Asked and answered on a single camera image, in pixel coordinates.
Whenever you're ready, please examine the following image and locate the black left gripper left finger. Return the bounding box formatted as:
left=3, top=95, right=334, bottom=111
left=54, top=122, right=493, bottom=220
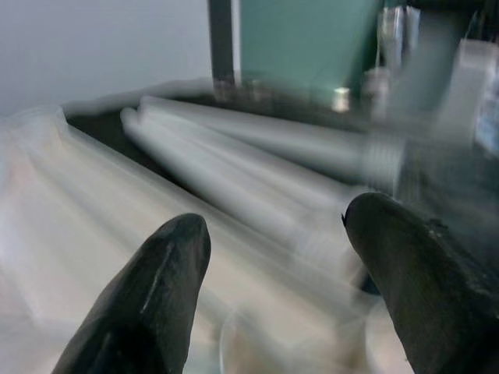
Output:
left=50, top=212, right=212, bottom=374

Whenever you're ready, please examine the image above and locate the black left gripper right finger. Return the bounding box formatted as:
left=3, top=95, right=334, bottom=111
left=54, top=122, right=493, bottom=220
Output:
left=341, top=192, right=499, bottom=374

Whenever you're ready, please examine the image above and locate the white plastic table top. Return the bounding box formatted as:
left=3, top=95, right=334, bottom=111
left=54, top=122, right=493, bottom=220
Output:
left=0, top=103, right=395, bottom=374

